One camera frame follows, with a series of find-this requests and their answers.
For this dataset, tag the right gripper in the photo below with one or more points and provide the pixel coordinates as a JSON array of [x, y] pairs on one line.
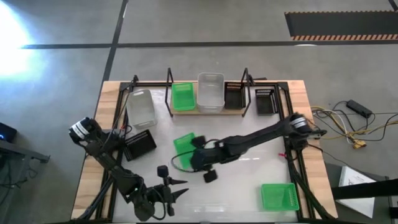
[[202, 160]]

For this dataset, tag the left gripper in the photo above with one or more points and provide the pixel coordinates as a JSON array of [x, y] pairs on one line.
[[164, 191]]

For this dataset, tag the green perforated plastic basket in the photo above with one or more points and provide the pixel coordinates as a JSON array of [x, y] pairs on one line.
[[183, 96], [183, 147], [278, 197]]

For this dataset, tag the black perforated plastic basket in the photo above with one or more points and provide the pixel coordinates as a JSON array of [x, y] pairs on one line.
[[140, 145], [265, 102], [234, 96]]

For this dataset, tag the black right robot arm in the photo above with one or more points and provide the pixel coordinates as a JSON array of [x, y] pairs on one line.
[[258, 137]]

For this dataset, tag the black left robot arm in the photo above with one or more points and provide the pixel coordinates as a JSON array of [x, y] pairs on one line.
[[105, 155]]

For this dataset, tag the small red tag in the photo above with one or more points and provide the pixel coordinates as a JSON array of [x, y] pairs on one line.
[[281, 154]]

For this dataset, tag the white paper sheet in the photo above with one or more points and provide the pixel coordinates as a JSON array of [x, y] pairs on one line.
[[351, 177]]

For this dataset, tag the black power adapter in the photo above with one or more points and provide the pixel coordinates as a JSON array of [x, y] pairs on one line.
[[359, 108]]

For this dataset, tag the black metal bar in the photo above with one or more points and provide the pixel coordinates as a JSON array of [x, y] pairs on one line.
[[367, 188]]

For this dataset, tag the black device with blue light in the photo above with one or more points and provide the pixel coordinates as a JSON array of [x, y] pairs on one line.
[[7, 132]]

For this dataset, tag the black hazard-striped floor mat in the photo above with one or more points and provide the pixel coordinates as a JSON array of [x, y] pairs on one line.
[[342, 25]]

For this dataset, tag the black metal shelf end frame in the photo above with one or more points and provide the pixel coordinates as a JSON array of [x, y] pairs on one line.
[[168, 90], [247, 99]]

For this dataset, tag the black aluminium table frame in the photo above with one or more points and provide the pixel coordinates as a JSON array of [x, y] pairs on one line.
[[149, 84]]

